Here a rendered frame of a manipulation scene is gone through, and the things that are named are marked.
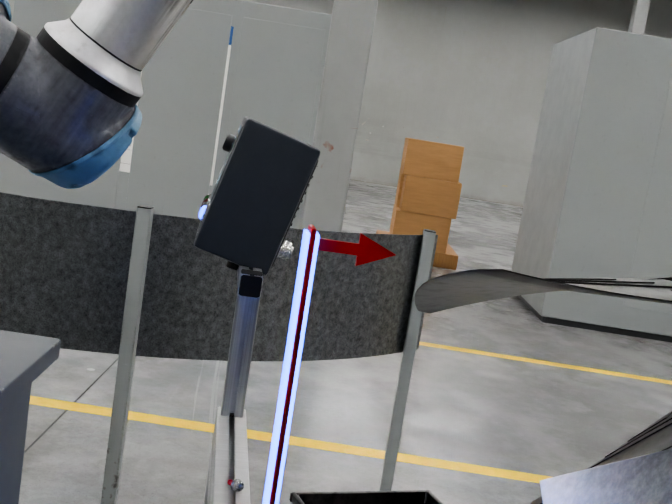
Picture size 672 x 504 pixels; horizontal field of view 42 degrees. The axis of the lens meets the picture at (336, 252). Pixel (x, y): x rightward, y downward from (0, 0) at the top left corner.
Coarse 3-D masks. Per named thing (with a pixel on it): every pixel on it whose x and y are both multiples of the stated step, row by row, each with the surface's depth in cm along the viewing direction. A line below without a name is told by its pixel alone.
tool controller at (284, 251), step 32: (256, 128) 117; (256, 160) 118; (288, 160) 118; (224, 192) 118; (256, 192) 119; (288, 192) 119; (224, 224) 119; (256, 224) 119; (288, 224) 120; (224, 256) 120; (256, 256) 120; (288, 256) 124
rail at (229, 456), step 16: (224, 416) 117; (224, 432) 112; (240, 432) 112; (224, 448) 106; (240, 448) 107; (224, 464) 102; (240, 464) 102; (208, 480) 115; (224, 480) 97; (208, 496) 107; (224, 496) 93; (240, 496) 94
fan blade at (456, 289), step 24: (432, 288) 66; (456, 288) 66; (480, 288) 66; (504, 288) 65; (528, 288) 64; (552, 288) 58; (576, 288) 57; (600, 288) 59; (624, 288) 62; (648, 288) 64; (432, 312) 77
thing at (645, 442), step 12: (660, 420) 84; (648, 432) 84; (660, 432) 81; (624, 444) 87; (636, 444) 83; (648, 444) 80; (660, 444) 78; (612, 456) 85; (624, 456) 81; (636, 456) 79; (588, 468) 88
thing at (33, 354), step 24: (0, 336) 90; (24, 336) 91; (0, 360) 82; (24, 360) 84; (48, 360) 88; (0, 384) 76; (24, 384) 81; (0, 408) 75; (24, 408) 87; (0, 432) 80; (24, 432) 88; (0, 456) 82; (0, 480) 83
